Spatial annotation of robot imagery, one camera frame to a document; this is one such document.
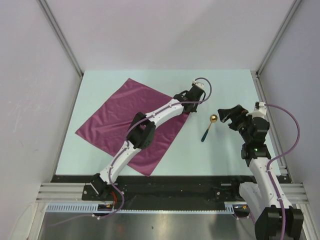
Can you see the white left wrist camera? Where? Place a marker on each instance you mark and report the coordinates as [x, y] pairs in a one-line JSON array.
[[200, 85]]

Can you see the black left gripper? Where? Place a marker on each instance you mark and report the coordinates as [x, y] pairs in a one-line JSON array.
[[194, 109]]

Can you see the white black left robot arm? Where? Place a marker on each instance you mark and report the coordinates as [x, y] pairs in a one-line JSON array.
[[141, 133]]

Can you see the aluminium frame post left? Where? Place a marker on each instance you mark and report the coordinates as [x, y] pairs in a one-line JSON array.
[[52, 21]]

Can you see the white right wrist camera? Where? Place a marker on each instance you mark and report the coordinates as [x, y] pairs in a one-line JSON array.
[[259, 110]]

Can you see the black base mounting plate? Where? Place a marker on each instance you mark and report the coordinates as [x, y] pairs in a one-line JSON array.
[[166, 193]]

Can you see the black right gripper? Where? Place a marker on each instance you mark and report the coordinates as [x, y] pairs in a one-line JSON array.
[[236, 114]]

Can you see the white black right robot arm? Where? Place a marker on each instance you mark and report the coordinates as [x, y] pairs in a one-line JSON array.
[[273, 214]]

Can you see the aluminium frame post right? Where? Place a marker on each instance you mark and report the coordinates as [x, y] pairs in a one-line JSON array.
[[278, 36]]

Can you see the aluminium side rail right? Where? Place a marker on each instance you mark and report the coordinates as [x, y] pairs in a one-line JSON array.
[[272, 132]]

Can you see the gold spoon teal handle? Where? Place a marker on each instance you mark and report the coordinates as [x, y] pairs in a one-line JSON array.
[[213, 118]]

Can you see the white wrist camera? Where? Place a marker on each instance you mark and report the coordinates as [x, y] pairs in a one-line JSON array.
[[259, 110], [200, 85]]

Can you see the aluminium frame post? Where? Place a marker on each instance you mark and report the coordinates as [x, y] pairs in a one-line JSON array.
[[278, 36], [52, 21]]

